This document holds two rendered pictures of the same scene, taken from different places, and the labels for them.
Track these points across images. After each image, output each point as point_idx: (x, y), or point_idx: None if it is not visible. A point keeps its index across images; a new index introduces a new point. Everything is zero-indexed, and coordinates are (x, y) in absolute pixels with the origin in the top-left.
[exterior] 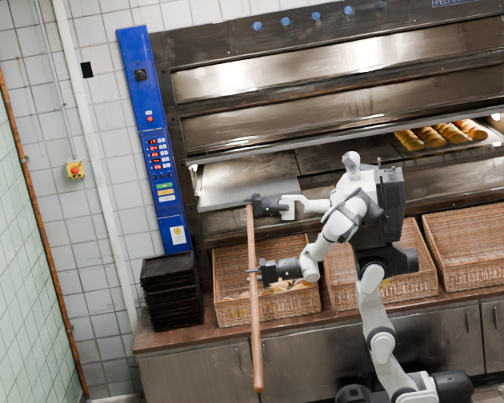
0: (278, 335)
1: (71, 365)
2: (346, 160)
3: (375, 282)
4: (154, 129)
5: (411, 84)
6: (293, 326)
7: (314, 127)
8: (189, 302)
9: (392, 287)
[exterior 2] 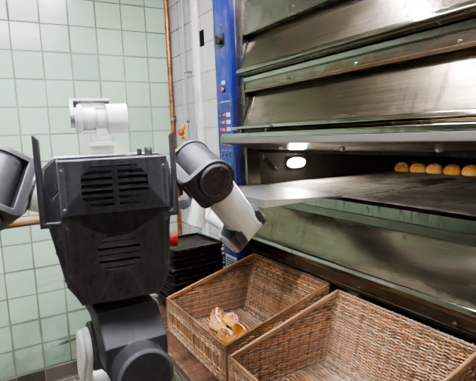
0: (180, 376)
1: None
2: (69, 106)
3: (80, 363)
4: (225, 102)
5: None
6: (187, 377)
7: (344, 120)
8: (171, 286)
9: None
